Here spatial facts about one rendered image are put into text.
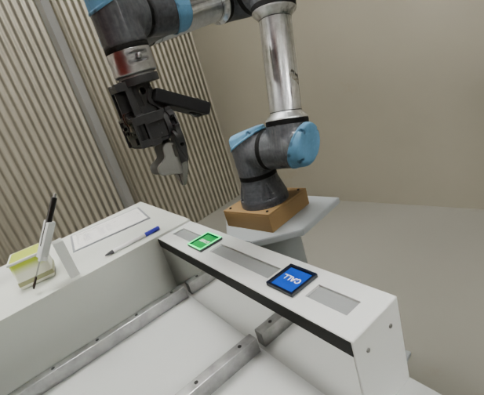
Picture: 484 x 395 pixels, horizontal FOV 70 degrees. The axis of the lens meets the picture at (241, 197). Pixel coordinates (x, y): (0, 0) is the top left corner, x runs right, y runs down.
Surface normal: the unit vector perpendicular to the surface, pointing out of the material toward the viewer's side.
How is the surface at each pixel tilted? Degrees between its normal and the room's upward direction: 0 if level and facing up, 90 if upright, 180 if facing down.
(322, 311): 0
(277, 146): 76
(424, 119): 90
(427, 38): 90
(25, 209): 90
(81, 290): 90
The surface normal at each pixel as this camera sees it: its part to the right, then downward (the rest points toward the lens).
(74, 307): 0.58, 0.11
